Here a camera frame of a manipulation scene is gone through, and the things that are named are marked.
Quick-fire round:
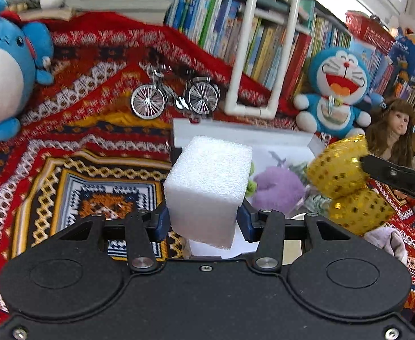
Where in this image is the white cardboard box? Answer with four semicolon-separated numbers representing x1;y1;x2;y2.
171;118;326;261

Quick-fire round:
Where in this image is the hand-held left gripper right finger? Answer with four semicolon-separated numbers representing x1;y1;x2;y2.
239;200;355;273

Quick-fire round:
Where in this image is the purple plush toy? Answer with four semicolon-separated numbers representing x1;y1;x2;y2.
252;165;307;216

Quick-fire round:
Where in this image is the green yarn toy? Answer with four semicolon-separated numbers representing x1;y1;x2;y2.
245;161;259;199

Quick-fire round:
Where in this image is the round blue mouse plush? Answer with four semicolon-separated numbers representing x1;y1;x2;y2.
0;0;55;142

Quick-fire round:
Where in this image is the blue robot cat plush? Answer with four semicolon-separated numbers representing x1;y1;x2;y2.
293;47;385;139

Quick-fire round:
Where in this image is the pale pink cloth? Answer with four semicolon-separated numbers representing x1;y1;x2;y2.
363;227;410;266

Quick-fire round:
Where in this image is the blue printed carton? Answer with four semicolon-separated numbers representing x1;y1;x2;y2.
388;25;415;86

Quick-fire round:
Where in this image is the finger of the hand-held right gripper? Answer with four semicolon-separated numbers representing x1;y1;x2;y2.
360;153;415;194

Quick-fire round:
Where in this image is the white plastic pipe frame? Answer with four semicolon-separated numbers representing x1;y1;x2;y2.
224;0;305;119

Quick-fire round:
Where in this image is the gold sequin heart pillow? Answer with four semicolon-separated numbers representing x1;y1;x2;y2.
306;134;396;237

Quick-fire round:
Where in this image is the pale green patterned pouch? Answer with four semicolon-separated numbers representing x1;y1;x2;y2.
287;161;332;216

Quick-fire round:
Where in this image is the miniature metal bicycle model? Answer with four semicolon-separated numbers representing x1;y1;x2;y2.
130;64;222;119

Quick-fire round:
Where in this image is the brown-haired doll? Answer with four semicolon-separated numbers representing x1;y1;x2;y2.
365;99;415;176

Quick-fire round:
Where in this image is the red patterned blanket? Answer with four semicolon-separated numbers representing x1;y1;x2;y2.
0;10;415;323

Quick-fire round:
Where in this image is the row of colourful books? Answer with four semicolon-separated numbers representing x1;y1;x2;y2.
165;0;357;101

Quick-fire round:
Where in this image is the white foam block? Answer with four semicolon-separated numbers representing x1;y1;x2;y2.
163;135;254;250

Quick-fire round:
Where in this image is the red plastic basket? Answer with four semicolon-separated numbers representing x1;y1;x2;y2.
345;10;396;55

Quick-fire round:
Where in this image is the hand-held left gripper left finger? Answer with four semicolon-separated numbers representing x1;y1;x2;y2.
56;202;170;273

